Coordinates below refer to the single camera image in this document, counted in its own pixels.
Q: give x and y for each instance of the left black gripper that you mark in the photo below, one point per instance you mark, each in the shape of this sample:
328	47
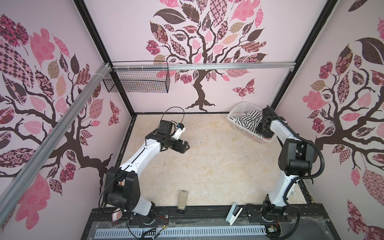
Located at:
182	149

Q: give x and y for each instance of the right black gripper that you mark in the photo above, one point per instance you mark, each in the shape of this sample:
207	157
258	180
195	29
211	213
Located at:
258	129

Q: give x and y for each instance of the black white striped tank top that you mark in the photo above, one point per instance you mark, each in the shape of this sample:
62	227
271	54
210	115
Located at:
249	120

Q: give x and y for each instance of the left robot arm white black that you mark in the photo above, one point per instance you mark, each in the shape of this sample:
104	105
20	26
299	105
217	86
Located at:
122	187

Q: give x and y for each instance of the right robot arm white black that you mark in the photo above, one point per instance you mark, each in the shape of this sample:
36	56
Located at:
295	160

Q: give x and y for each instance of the white plastic laundry basket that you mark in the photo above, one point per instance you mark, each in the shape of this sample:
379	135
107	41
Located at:
241	109

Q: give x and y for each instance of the small tan rectangular device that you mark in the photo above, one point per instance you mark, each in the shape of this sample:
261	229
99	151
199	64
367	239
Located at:
182	201

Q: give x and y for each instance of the white green handheld device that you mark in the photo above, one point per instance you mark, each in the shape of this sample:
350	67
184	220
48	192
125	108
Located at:
234	213

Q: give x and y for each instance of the small pink round object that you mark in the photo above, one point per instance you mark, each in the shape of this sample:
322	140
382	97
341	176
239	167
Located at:
117	215

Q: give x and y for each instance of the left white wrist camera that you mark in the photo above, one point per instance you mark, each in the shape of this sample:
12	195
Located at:
179	130

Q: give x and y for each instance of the black wire mesh basket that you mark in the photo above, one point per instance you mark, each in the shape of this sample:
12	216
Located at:
138	77

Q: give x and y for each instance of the silver aluminium rail back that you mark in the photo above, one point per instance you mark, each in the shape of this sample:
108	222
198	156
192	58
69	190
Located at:
222	66

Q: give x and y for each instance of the silver aluminium rail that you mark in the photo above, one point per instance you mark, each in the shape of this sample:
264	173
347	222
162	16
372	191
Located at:
222	66
23	180

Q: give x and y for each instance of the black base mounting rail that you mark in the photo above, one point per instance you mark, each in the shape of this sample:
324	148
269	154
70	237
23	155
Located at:
251	213

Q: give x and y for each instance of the white slotted cable duct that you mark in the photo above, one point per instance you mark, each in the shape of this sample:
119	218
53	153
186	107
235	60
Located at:
178	232

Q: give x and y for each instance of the silver aluminium rail left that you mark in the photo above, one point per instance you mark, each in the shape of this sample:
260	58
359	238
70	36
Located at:
23	180

